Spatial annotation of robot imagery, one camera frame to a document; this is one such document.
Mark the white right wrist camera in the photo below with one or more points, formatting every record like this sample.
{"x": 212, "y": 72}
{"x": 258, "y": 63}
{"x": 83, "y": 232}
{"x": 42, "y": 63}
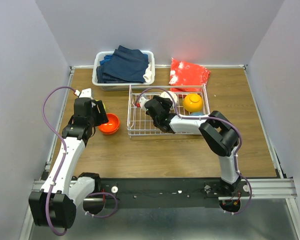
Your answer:
{"x": 141, "y": 103}

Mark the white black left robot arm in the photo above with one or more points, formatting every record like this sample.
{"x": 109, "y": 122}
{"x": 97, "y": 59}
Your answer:
{"x": 55, "y": 204}

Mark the white cloth in basket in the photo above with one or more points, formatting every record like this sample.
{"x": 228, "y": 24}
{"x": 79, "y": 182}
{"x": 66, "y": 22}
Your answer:
{"x": 147, "y": 76}

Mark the yellow orange bowl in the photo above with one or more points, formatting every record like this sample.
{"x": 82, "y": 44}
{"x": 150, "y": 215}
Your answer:
{"x": 193, "y": 103}

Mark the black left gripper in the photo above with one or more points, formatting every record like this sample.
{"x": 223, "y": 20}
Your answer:
{"x": 102, "y": 116}

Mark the aluminium frame rail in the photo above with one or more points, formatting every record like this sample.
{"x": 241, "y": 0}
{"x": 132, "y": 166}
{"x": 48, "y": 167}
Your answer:
{"x": 262, "y": 188}

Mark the orange bowl front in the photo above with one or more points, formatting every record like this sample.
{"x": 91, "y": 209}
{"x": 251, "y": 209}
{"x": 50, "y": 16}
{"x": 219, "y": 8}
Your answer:
{"x": 112, "y": 116}

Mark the lime green bowl tall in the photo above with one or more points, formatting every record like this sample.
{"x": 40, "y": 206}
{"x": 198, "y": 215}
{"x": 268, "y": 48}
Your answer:
{"x": 104, "y": 106}

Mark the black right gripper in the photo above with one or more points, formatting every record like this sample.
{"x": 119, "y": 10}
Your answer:
{"x": 166, "y": 102}

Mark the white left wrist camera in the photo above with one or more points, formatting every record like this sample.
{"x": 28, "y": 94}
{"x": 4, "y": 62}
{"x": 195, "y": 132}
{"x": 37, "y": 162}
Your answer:
{"x": 85, "y": 93}

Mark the white blue patterned bowl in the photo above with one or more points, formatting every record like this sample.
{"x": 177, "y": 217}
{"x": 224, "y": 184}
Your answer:
{"x": 171, "y": 96}

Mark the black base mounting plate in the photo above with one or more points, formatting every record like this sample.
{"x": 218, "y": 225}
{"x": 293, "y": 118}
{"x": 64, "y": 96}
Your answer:
{"x": 158, "y": 193}

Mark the red white folded towel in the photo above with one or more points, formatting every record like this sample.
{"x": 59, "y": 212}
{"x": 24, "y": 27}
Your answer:
{"x": 187, "y": 77}

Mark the folded blue jeans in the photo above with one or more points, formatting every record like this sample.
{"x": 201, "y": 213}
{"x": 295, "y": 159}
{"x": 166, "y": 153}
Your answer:
{"x": 123, "y": 66}

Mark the white plastic laundry basket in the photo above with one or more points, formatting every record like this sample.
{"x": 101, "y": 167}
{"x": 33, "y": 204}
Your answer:
{"x": 121, "y": 86}

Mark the white wire dish rack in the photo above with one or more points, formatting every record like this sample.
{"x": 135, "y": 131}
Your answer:
{"x": 139, "y": 124}

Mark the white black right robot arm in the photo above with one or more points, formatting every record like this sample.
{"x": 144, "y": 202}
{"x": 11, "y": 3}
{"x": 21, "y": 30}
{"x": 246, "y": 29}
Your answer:
{"x": 221, "y": 136}

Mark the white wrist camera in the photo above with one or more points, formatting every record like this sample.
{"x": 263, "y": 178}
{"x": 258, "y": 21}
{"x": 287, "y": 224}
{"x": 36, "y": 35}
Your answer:
{"x": 141, "y": 103}
{"x": 85, "y": 93}

